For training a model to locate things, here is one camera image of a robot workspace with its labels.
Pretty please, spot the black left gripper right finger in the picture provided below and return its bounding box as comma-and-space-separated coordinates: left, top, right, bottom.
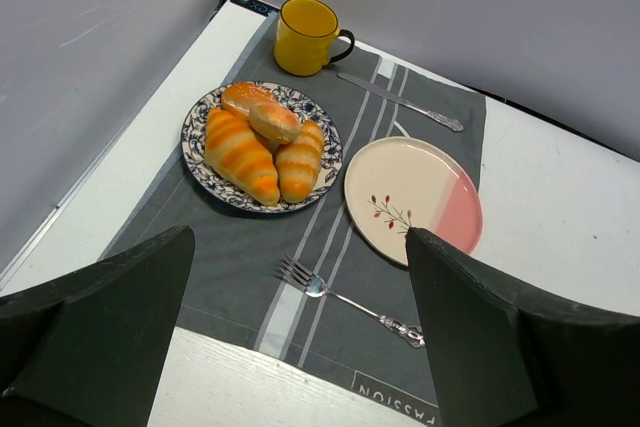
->
406, 228, 639, 426

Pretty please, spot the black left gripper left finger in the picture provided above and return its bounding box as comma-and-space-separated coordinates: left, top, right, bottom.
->
1, 226, 195, 426

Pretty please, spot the round bread bun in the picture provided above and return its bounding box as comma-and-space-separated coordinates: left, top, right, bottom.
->
249, 101, 302, 144

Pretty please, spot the sesame bread bun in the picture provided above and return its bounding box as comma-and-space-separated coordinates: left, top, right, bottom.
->
220, 82, 276, 120

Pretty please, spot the cream and pink plate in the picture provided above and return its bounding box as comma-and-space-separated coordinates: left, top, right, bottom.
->
344, 136, 483, 267

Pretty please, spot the blue floral plate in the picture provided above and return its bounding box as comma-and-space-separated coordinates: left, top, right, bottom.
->
180, 81, 342, 214

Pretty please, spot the silver fork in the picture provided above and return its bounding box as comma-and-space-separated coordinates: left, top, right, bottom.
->
278, 255, 425, 349

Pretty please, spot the silver butter knife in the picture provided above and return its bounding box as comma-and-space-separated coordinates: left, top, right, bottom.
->
337, 72, 464, 133

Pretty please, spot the grey striped placemat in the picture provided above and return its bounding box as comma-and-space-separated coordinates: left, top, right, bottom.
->
109, 17, 486, 426

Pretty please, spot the striped croissant right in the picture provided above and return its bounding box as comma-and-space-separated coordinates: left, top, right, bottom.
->
275, 120, 324, 203

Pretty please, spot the yellow enamel mug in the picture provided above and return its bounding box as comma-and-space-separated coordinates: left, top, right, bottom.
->
273, 0, 355, 77

